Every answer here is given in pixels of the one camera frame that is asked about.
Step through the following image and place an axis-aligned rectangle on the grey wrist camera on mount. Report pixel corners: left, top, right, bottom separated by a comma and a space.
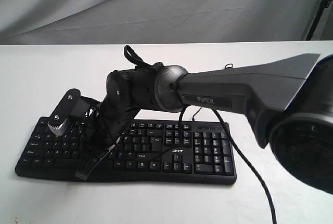
47, 88, 90, 136

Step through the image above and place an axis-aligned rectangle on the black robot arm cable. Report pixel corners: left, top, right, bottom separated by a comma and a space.
124, 104, 278, 224

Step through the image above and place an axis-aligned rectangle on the grey backdrop cloth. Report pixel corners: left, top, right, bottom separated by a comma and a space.
1, 0, 320, 45

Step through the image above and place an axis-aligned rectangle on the black USB cable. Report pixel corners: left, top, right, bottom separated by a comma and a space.
191, 63, 235, 122

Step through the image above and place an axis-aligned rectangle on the black tripod stand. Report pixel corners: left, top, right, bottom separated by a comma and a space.
304, 0, 332, 41

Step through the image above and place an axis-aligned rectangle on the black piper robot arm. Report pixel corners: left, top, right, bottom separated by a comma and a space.
76, 46, 332, 193

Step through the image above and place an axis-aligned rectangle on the black acer keyboard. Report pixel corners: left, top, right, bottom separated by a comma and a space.
15, 117, 237, 185

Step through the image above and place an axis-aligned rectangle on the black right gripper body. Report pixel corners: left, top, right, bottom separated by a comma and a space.
82, 99, 138, 154

